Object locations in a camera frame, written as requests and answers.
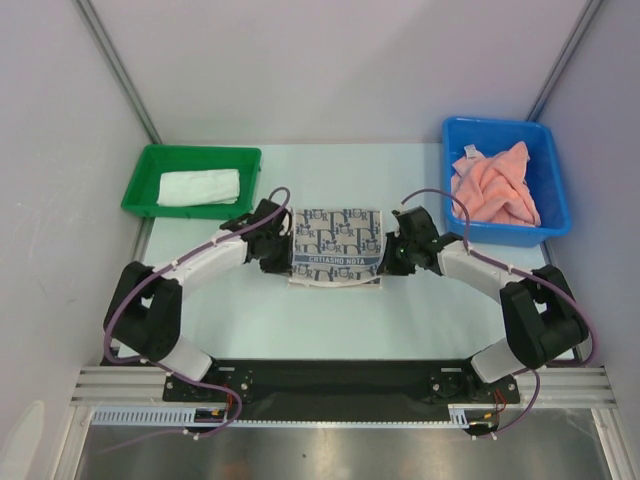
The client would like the blue white patterned towel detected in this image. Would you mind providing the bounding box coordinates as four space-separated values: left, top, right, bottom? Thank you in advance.
289 208 385 288

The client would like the white terry towel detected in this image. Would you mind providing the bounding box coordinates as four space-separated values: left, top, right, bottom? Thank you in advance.
157 169 240 207

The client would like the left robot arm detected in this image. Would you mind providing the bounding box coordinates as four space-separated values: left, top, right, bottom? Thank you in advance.
103 199 293 400

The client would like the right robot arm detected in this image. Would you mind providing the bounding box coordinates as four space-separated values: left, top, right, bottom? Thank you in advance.
378 207 589 402

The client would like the green plastic tray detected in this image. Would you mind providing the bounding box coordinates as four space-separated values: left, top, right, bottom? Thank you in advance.
121 145 261 220

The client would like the pink towel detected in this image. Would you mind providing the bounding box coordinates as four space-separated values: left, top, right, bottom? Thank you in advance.
450 141 541 228

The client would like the blue plastic bin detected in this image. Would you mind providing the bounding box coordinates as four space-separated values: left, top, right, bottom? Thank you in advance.
442 117 572 247

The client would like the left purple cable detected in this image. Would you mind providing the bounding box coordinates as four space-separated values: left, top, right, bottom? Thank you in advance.
97 187 294 452

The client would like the purple cable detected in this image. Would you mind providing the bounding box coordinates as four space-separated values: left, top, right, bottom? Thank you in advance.
97 187 294 452
399 188 601 441

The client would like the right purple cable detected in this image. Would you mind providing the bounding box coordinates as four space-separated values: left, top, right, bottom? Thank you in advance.
399 188 601 441

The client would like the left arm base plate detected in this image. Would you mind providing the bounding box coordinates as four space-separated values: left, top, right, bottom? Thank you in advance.
162 367 253 404

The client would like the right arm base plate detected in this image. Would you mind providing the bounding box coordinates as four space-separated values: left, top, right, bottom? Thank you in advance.
427 367 520 405

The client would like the aluminium front rail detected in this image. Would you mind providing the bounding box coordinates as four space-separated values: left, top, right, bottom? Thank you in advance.
71 361 616 409

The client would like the grey cable duct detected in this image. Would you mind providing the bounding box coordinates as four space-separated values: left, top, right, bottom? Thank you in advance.
92 404 493 428

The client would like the left aluminium corner post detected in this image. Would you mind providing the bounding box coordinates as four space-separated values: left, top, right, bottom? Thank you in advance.
72 0 163 144

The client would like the aluminium corner post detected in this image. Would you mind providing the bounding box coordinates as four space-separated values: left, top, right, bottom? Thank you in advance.
525 0 608 122
72 0 163 144

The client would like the right aluminium corner post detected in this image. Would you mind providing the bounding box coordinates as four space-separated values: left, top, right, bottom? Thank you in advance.
525 0 608 122

